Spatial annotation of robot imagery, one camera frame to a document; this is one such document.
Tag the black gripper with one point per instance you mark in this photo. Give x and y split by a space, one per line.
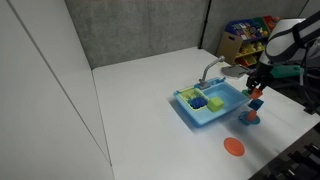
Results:
261 78

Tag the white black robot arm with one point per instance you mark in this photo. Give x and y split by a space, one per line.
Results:
290 40

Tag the blue toy sink basin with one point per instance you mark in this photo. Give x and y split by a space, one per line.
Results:
217 88

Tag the green soap dispenser bottle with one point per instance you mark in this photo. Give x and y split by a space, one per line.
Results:
245 92

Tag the dark blue toy cup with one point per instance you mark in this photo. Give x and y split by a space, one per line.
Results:
256 104

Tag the grey metal dustpan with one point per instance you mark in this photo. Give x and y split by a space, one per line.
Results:
234 71

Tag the wooden toy storage shelf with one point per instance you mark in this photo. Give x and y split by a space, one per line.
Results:
243 41

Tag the small orange cup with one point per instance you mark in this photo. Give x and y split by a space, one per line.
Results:
251 115

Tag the blue saucer plate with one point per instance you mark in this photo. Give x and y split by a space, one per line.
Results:
243 118

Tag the lime green cube cup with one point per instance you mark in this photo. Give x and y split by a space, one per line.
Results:
215 104

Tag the grey toy faucet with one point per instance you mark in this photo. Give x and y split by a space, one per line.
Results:
203 84

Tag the yellow-green dish rack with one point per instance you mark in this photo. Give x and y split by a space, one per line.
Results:
190 94

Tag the orange toy plate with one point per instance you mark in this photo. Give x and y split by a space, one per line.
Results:
234 146

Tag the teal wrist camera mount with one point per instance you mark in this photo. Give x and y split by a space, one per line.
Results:
283 71

